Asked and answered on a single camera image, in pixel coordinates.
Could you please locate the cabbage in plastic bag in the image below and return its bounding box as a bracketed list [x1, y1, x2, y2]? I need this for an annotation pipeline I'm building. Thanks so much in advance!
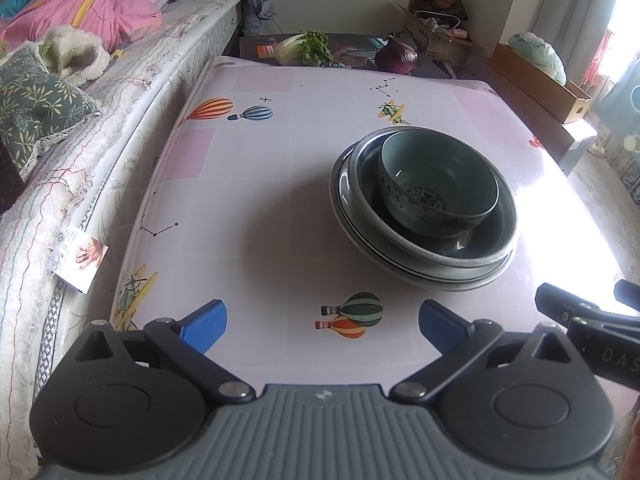
[509, 31, 568, 86]

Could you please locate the wide shallow steel bowl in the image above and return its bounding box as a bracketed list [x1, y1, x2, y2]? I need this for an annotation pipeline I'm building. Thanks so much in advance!
[329, 127, 521, 292]

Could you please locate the dark printed appliance carton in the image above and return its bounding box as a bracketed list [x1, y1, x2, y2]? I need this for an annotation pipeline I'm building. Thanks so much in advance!
[239, 32, 458, 80]

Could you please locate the long shallow cardboard box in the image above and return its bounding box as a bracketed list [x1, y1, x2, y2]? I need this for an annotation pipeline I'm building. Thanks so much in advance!
[487, 42, 593, 125]

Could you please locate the deep stainless steel bowl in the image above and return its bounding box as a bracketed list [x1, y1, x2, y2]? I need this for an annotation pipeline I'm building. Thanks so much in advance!
[347, 130, 518, 268]

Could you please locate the pink hanging garment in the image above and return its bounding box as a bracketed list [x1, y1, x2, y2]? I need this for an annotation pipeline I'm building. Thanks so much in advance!
[582, 27, 613, 91]

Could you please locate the blue dotted blanket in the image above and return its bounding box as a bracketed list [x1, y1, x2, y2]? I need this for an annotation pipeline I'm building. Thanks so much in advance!
[597, 57, 640, 196]

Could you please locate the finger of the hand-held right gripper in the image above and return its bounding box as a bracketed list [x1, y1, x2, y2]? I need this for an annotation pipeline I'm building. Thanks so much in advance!
[534, 282, 601, 333]
[614, 280, 640, 318]

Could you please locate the pink balloon print tablecloth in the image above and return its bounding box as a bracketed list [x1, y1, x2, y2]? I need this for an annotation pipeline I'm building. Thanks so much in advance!
[107, 56, 640, 396]

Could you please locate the bok choy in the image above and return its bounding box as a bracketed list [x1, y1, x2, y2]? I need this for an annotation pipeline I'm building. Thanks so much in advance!
[274, 30, 333, 67]

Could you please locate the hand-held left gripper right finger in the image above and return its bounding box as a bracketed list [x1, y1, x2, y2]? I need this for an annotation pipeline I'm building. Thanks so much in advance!
[389, 299, 573, 403]

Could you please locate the grey curtain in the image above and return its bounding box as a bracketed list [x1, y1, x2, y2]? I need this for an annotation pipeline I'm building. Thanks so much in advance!
[532, 0, 626, 76]

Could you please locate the white quilted mattress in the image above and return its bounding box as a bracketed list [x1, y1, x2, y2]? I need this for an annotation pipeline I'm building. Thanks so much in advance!
[0, 0, 246, 461]

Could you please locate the dark printed bag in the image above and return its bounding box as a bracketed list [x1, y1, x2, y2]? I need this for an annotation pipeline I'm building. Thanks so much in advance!
[410, 0, 468, 21]

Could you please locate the pink patterned quilt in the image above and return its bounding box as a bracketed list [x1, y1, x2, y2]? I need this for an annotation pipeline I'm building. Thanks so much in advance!
[0, 0, 171, 53]

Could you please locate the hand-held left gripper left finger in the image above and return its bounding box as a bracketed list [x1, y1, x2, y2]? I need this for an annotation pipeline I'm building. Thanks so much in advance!
[75, 299, 256, 403]

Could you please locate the white plush item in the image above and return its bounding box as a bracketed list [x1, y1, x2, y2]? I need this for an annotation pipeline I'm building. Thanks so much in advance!
[40, 25, 111, 81]

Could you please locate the open cardboard box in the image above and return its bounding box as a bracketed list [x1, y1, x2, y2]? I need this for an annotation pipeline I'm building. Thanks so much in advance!
[392, 0, 483, 68]

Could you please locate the red cabbage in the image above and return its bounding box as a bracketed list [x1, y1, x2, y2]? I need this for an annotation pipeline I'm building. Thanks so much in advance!
[375, 35, 420, 75]

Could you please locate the mattress label tag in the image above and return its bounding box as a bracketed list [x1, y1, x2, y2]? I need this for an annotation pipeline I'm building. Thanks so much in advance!
[52, 225, 111, 293]

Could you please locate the teal ceramic bowl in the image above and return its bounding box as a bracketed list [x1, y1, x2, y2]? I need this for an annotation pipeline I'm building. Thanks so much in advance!
[380, 130, 500, 238]

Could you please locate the green leaf print pillow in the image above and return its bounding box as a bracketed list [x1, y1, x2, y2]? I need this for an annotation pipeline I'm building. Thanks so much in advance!
[0, 45, 103, 181]

